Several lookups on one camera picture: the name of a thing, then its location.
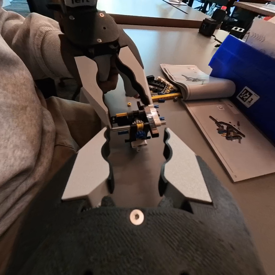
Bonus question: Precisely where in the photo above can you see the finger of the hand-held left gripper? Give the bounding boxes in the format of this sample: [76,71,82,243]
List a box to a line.
[116,45,153,106]
[74,56,112,130]

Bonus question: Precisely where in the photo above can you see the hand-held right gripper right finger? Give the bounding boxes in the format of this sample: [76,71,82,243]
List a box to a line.
[158,127,213,209]

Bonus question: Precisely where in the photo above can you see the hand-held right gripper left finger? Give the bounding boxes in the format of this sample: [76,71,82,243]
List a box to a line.
[61,126,115,208]

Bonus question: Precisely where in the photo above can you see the lego technic model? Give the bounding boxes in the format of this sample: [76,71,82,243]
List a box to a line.
[111,101,167,151]

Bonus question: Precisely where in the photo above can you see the person's left forearm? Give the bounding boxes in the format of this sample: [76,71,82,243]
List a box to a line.
[0,9,74,81]

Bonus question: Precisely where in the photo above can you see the pile of loose lego pieces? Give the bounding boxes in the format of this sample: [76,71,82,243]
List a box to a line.
[146,75,182,102]

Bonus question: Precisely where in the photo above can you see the lego instruction booklet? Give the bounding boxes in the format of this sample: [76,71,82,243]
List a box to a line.
[160,63,275,183]

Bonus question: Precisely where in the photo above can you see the person's left hand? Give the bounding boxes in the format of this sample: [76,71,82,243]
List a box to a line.
[99,64,139,99]

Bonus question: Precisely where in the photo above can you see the person's tan trousers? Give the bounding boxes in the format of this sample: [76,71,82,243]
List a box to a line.
[0,96,102,275]

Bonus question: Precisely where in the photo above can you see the black cube device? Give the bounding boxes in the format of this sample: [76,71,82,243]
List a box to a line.
[199,18,220,37]

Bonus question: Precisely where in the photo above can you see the red capped bottle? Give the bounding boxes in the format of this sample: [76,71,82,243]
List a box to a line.
[218,6,228,28]

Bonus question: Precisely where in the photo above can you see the small black device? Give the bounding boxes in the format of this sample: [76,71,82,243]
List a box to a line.
[229,26,245,39]

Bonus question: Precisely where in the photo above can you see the blue plastic bin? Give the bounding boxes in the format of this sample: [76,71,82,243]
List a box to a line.
[208,34,275,147]

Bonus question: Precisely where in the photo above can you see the white cardboard box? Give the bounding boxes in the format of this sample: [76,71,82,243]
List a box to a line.
[244,17,275,57]

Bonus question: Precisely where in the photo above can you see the background wooden desk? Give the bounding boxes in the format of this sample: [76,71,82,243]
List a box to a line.
[233,0,275,17]

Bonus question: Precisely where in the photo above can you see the black cable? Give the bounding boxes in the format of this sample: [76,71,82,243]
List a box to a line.
[212,34,224,48]

